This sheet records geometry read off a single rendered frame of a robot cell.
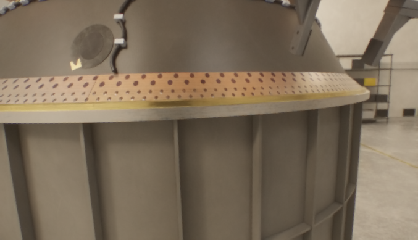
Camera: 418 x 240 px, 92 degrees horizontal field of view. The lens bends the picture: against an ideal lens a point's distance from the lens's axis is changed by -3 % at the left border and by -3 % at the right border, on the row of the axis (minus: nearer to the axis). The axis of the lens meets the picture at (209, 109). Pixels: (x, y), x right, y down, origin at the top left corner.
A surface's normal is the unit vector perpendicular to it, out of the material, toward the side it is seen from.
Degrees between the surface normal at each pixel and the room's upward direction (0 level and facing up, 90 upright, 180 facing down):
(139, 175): 90
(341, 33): 90
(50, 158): 90
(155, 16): 62
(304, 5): 114
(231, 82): 43
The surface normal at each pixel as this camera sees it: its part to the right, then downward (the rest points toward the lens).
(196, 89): 0.11, -0.65
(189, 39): 0.15, -0.36
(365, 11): -0.03, 0.12
